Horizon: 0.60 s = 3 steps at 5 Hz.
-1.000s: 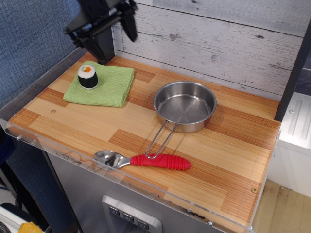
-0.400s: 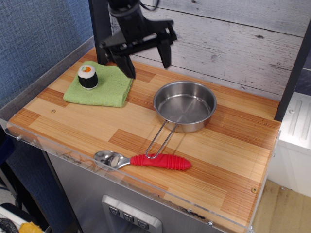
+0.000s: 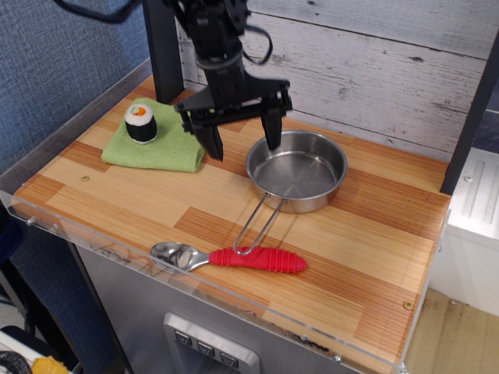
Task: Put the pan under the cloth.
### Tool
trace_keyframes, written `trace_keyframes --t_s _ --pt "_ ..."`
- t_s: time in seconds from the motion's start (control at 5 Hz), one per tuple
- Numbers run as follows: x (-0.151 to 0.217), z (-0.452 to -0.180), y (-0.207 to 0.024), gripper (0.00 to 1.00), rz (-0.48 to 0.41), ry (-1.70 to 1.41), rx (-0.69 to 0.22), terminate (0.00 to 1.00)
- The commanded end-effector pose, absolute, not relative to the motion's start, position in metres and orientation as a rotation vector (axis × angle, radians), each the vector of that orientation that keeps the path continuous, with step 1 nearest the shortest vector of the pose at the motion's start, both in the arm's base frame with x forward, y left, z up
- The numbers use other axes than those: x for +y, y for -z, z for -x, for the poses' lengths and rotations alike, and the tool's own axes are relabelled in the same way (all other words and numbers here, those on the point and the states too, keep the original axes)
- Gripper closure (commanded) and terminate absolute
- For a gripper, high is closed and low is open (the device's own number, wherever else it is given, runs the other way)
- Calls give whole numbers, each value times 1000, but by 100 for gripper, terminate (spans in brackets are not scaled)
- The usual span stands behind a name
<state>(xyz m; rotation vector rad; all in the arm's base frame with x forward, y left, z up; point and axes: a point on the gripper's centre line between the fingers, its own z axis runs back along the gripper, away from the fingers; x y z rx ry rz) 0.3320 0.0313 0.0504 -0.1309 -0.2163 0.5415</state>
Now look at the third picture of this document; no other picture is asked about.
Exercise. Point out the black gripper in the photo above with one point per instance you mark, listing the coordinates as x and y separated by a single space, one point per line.
232 95

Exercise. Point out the stainless steel pan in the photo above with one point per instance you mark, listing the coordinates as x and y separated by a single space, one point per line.
301 175

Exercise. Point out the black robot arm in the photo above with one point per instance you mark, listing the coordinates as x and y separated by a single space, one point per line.
215 28

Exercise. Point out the green folded cloth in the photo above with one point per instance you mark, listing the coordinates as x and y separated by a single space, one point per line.
172 150

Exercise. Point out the toy sushi roll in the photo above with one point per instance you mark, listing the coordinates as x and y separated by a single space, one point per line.
140 123

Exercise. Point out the stainless steel cabinet front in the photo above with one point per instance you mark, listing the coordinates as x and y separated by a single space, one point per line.
136 300

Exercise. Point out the silver button control panel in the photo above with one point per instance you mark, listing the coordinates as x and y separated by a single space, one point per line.
211 345

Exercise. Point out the clear acrylic front guard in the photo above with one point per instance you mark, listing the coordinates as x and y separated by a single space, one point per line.
368 255

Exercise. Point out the yellow object bottom left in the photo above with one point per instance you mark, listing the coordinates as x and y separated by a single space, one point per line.
48 365

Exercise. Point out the dark left vertical post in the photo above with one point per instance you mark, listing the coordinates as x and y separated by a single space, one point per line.
164 50

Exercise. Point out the dark vertical post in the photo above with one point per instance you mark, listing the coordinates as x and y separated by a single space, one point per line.
472 123
164 50

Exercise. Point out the red handled metal spoon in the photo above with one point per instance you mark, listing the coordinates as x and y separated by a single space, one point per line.
187 258

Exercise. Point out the dark right vertical post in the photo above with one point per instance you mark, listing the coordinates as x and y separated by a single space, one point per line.
472 123

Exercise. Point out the white aluminium frame block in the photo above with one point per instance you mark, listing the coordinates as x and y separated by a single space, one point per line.
465 267

